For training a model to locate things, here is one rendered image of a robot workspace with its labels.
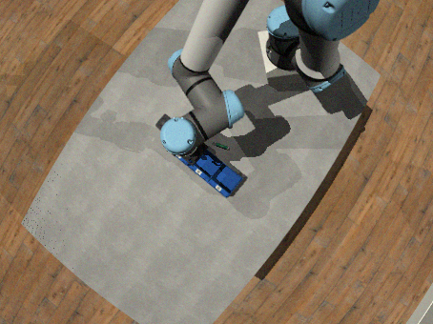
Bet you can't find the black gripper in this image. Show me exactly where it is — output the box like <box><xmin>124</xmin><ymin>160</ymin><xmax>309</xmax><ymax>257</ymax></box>
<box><xmin>182</xmin><ymin>143</ymin><xmax>209</xmax><ymax>166</ymax></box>

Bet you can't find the blue rack of bins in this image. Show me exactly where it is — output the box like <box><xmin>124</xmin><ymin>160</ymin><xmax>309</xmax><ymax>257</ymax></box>
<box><xmin>175</xmin><ymin>150</ymin><xmax>243</xmax><ymax>198</ymax></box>

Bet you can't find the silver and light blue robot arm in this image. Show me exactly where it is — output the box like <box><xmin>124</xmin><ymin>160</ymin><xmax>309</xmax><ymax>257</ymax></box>
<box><xmin>155</xmin><ymin>0</ymin><xmax>380</xmax><ymax>157</ymax></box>

